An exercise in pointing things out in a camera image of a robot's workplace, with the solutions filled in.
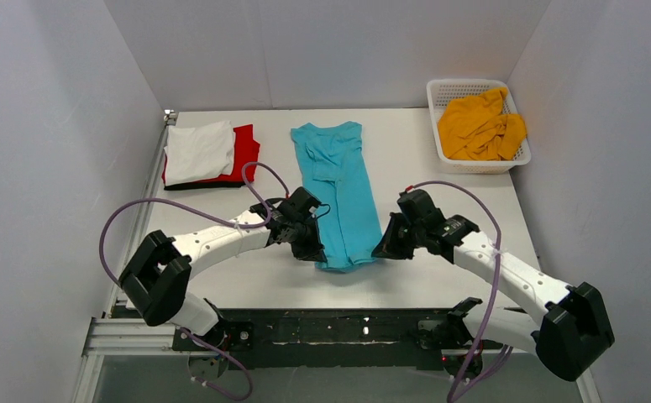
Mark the turquoise t shirt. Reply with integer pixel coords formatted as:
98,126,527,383
291,122,382,273

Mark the yellow crumpled t shirt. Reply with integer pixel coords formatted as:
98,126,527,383
437,87,528,161

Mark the black folded t shirt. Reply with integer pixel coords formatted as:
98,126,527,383
164,181,245,191

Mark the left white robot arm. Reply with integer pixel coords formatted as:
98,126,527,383
117,187,326,336

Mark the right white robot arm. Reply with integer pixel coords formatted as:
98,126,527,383
373,188,615,381

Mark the red folded t shirt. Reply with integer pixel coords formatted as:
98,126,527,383
161,124,260,186

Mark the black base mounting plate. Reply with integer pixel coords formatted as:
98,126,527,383
204,308,475,370

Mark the white folded t shirt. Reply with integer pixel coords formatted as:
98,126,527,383
164,120,235,186

